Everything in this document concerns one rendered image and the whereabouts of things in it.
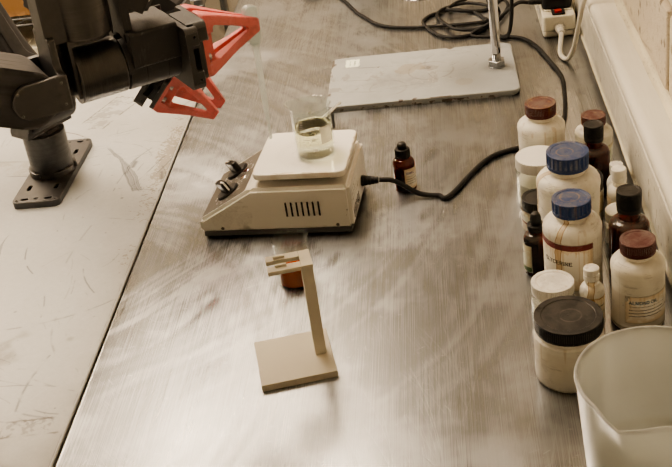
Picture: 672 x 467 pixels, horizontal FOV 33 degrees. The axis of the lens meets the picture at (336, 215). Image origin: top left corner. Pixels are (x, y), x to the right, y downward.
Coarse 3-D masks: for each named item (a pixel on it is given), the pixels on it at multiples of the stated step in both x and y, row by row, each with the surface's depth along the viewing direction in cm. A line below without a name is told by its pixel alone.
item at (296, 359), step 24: (288, 264) 114; (312, 264) 114; (312, 288) 116; (312, 312) 118; (288, 336) 124; (312, 336) 119; (264, 360) 121; (288, 360) 120; (312, 360) 120; (264, 384) 117; (288, 384) 117
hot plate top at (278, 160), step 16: (272, 144) 148; (288, 144) 148; (336, 144) 146; (352, 144) 145; (272, 160) 144; (288, 160) 144; (336, 160) 142; (256, 176) 141; (272, 176) 141; (288, 176) 140; (304, 176) 140; (320, 176) 140; (336, 176) 139
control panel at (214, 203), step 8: (248, 160) 153; (256, 160) 150; (248, 168) 149; (224, 176) 154; (240, 176) 149; (248, 176) 146; (240, 184) 146; (216, 192) 150; (240, 192) 143; (216, 200) 147; (224, 200) 145; (208, 208) 147
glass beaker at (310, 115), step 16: (304, 96) 143; (320, 96) 142; (304, 112) 139; (320, 112) 139; (304, 128) 140; (320, 128) 140; (304, 144) 141; (320, 144) 141; (304, 160) 142; (320, 160) 142
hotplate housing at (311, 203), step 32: (352, 160) 145; (256, 192) 142; (288, 192) 141; (320, 192) 140; (352, 192) 141; (224, 224) 145; (256, 224) 144; (288, 224) 143; (320, 224) 143; (352, 224) 143
